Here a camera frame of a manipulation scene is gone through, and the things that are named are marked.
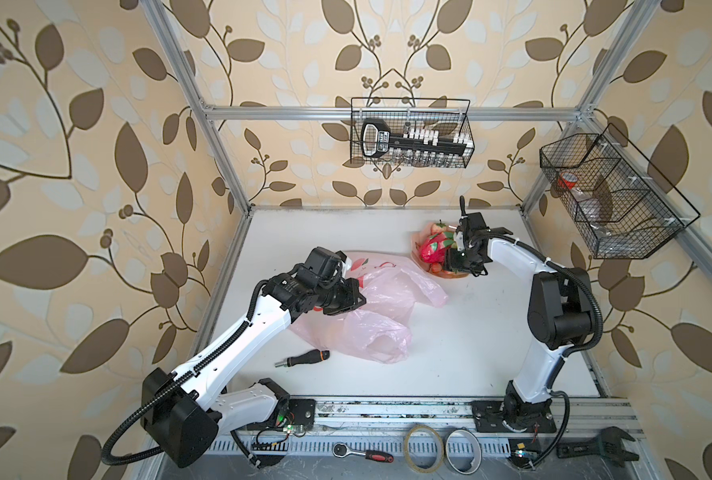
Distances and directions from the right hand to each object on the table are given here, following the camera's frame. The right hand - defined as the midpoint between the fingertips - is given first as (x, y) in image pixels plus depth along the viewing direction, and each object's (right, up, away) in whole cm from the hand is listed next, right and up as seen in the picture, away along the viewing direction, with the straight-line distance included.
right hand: (454, 269), depth 95 cm
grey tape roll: (-5, -41, -25) cm, 48 cm away
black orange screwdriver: (-44, -23, -14) cm, 52 cm away
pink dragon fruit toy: (-6, +7, +1) cm, 9 cm away
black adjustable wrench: (+29, -39, -26) cm, 55 cm away
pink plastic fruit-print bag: (-25, -10, -27) cm, 39 cm away
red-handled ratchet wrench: (-34, -40, -26) cm, 58 cm away
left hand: (-27, -5, -23) cm, 36 cm away
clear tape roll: (-19, -41, -26) cm, 52 cm away
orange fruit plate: (-10, +10, +12) cm, 19 cm away
